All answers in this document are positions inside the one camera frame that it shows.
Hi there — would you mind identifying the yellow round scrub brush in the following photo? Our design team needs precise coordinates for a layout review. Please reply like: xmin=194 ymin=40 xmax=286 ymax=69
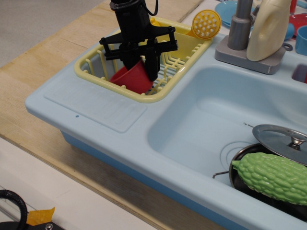
xmin=187 ymin=10 xmax=222 ymax=40

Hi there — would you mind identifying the wooden board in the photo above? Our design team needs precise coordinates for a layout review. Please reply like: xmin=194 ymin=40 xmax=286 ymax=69
xmin=0 ymin=0 xmax=226 ymax=230

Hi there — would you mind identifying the blue plastic cup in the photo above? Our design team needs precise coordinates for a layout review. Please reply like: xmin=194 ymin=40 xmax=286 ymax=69
xmin=295 ymin=26 xmax=307 ymax=56

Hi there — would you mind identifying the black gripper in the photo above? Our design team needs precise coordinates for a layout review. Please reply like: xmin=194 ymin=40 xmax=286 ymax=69
xmin=99 ymin=0 xmax=178 ymax=81

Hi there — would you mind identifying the black cable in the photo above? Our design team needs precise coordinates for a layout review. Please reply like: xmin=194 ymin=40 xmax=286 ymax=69
xmin=0 ymin=189 xmax=28 ymax=230

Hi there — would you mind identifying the steel pot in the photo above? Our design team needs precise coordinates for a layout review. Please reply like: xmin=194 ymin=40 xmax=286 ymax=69
xmin=212 ymin=143 xmax=307 ymax=222

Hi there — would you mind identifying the light blue toy sink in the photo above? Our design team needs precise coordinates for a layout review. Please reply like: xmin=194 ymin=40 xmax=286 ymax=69
xmin=25 ymin=35 xmax=307 ymax=230

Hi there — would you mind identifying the grey toy faucet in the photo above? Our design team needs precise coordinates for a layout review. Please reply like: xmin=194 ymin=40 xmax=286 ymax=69
xmin=215 ymin=0 xmax=285 ymax=75

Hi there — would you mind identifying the yellow tape piece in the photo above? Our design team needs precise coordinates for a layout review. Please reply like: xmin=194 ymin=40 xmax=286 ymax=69
xmin=26 ymin=207 xmax=55 ymax=226

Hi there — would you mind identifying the green bitter gourd toy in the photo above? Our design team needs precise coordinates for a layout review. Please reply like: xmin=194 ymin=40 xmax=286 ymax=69
xmin=231 ymin=152 xmax=307 ymax=206

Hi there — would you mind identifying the steel pot lid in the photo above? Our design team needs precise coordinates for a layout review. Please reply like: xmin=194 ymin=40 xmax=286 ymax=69
xmin=252 ymin=125 xmax=307 ymax=166

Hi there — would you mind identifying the cream detergent bottle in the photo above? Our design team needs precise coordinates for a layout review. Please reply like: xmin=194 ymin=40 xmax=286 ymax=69
xmin=247 ymin=0 xmax=291 ymax=61

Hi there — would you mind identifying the red plastic cup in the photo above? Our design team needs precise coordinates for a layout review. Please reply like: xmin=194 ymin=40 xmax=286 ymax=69
xmin=110 ymin=59 xmax=154 ymax=94

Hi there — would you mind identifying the yellow dish rack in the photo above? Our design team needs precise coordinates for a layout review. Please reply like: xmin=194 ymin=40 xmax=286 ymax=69
xmin=74 ymin=17 xmax=213 ymax=104

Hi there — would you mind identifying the blue plastic plate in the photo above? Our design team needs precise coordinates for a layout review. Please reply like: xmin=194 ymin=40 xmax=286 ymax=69
xmin=214 ymin=0 xmax=255 ymax=28

